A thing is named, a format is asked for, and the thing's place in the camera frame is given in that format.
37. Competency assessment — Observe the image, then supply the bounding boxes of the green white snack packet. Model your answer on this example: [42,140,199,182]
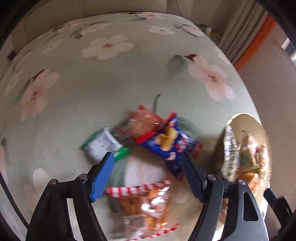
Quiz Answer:
[80,127,130,163]

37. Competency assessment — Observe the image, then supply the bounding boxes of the red striped biscuit bag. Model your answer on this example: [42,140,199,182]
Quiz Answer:
[106,179,180,240]

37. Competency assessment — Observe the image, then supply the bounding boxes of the blue cracker snack packet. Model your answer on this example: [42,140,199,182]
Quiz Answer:
[135,113,203,181]

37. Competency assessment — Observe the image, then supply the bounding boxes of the red clear snack packet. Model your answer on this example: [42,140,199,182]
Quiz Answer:
[117,105,166,140]

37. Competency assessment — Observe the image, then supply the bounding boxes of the dark seaweed snack packet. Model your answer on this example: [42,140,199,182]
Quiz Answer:
[221,125,240,182]

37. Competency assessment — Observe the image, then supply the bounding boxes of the green edged nut bar packet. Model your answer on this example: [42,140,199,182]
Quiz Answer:
[238,131,260,184]

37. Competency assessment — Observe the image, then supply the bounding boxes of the round gold ribbed tray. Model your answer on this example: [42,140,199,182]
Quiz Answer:
[221,113,272,218]

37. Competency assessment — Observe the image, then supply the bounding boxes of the floral green quilted bedspread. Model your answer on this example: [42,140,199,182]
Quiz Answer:
[0,11,269,241]

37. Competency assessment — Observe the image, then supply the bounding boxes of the beige padded headboard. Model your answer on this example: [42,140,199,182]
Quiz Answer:
[10,0,221,52]

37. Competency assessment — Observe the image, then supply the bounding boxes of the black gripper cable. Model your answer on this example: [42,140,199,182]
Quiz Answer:
[0,172,30,229]

